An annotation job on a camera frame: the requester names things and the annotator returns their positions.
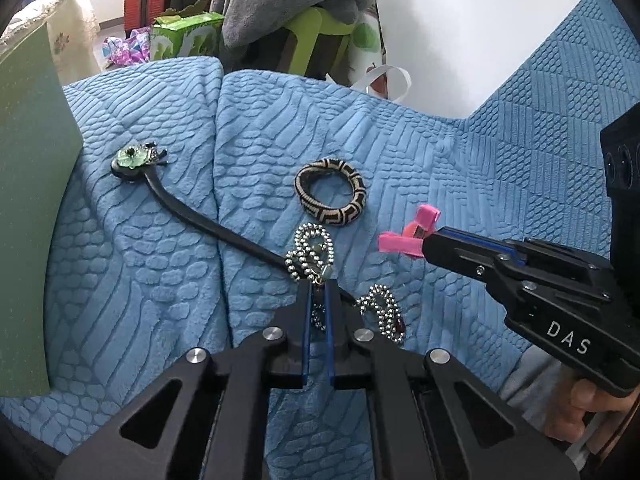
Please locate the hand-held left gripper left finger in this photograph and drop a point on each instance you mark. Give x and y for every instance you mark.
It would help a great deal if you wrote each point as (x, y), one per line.
(305, 330)

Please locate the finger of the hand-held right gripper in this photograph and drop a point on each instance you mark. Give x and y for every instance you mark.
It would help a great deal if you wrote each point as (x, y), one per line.
(455, 255)
(480, 241)

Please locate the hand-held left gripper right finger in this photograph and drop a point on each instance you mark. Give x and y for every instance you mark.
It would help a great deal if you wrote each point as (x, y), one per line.
(328, 330)

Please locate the pink hair clip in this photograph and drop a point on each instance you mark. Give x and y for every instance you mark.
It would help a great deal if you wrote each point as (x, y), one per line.
(397, 244)

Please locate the pale green box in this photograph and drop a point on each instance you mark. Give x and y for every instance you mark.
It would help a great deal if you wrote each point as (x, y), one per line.
(30, 210)

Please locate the person's right hand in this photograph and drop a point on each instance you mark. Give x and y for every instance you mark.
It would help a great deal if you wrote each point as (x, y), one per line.
(590, 405)

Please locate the black headband green flower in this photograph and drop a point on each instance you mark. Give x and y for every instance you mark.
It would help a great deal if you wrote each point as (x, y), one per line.
(200, 220)

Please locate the white printed bag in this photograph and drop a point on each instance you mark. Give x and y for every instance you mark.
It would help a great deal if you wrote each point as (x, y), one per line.
(370, 35)

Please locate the green plastic stool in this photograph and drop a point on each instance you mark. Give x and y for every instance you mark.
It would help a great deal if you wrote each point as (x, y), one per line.
(310, 35)

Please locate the green carton box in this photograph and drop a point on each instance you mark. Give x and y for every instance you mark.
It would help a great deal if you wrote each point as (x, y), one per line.
(185, 35)

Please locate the purple patterned cloth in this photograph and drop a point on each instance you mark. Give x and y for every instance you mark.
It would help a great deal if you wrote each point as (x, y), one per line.
(127, 47)

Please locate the red suitcase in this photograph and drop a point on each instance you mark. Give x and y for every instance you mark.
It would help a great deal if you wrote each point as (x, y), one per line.
(142, 2)

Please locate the cream lace cloth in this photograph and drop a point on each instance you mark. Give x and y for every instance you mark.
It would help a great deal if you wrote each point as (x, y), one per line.
(65, 35)

